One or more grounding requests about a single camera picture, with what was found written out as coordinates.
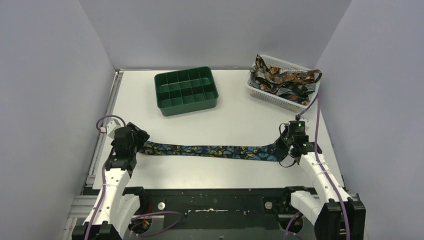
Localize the blue patterned tie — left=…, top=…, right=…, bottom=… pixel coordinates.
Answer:
left=138, top=141, right=289, bottom=162

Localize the white plastic basket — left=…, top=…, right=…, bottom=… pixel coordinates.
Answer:
left=246, top=54, right=323, bottom=113

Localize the green compartment tray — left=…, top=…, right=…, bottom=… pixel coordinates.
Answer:
left=154, top=66, right=219, bottom=117

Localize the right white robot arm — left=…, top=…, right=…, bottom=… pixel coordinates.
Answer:
left=278, top=120, right=366, bottom=240

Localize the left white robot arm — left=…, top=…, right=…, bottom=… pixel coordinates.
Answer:
left=71, top=122, right=150, bottom=240

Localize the pile of patterned ties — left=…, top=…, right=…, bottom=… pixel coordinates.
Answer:
left=248, top=54, right=323, bottom=106

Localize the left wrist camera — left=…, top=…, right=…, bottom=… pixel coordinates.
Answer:
left=105, top=119, right=122, bottom=138

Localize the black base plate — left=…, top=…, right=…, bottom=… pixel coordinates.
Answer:
left=82, top=187, right=349, bottom=231

